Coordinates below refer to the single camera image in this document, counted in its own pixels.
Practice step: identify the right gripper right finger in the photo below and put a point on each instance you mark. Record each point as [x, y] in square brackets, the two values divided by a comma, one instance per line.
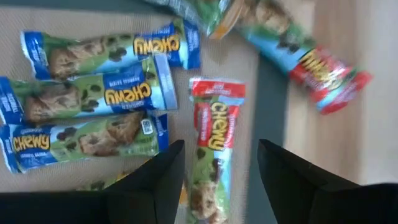
[298, 193]

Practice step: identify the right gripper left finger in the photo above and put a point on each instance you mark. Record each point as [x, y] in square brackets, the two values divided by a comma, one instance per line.
[140, 202]

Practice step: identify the blue-ended chewy granola bar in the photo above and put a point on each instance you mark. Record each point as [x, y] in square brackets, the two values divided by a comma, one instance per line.
[93, 140]
[93, 53]
[77, 96]

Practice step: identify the red-ended chewy granola bar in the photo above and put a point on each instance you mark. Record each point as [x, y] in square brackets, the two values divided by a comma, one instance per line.
[311, 65]
[214, 130]

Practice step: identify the beige baking mat dark border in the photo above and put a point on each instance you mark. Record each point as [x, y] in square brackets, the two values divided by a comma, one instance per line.
[224, 62]

